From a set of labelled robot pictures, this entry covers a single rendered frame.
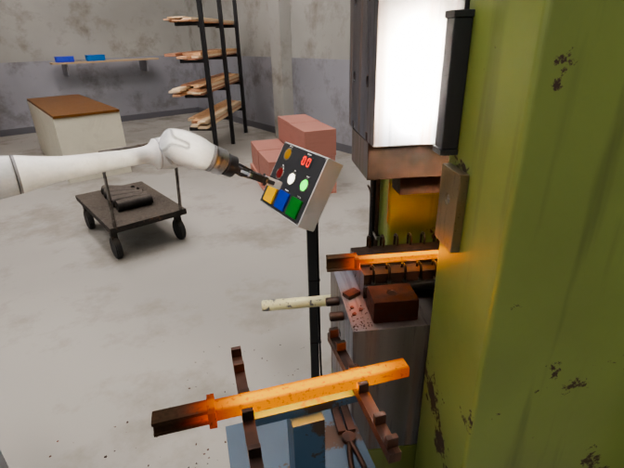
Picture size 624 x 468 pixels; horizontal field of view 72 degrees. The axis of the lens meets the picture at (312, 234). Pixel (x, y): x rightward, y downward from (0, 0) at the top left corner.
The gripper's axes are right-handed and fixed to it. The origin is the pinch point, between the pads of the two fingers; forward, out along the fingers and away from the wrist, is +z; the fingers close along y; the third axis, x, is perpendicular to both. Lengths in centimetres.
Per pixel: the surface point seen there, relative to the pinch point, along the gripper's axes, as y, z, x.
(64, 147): -464, -14, -85
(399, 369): 90, -12, -17
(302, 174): -4.4, 13.2, 7.1
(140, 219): -206, 23, -80
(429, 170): 60, 5, 22
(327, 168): 7.0, 14.8, 12.8
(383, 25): 59, -25, 43
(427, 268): 60, 23, -2
